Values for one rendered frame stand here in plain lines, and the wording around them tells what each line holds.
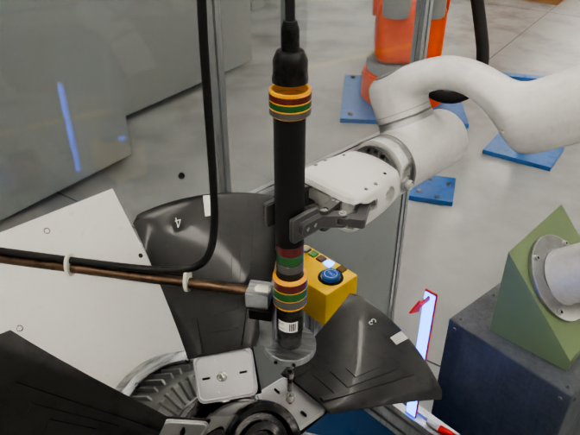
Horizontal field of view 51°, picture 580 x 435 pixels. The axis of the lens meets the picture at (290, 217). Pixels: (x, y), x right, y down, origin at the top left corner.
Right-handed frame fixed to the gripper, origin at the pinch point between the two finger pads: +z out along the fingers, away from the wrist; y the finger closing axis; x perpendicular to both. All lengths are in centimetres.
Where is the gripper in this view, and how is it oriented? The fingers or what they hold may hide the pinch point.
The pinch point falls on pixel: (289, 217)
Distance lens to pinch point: 69.8
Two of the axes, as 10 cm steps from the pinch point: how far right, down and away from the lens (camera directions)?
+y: -6.9, -4.0, 6.0
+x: 0.0, -8.4, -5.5
